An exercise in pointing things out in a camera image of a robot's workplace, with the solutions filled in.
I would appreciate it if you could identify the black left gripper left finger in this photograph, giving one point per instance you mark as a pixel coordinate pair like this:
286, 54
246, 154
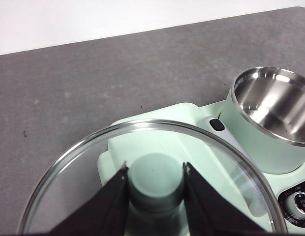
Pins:
110, 204

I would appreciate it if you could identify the mint green hinged griddle cover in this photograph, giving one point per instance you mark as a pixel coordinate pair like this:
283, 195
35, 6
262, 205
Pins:
182, 110

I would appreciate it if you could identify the silver control knob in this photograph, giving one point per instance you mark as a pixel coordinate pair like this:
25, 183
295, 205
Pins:
301, 206

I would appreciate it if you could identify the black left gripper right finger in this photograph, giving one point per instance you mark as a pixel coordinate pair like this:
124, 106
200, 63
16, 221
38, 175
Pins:
211, 209

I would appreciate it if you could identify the mint green breakfast machine base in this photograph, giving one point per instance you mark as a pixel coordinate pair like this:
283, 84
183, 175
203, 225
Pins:
275, 182

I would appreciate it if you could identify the glass lid with green knob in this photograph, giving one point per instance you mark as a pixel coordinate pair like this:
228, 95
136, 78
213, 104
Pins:
155, 177

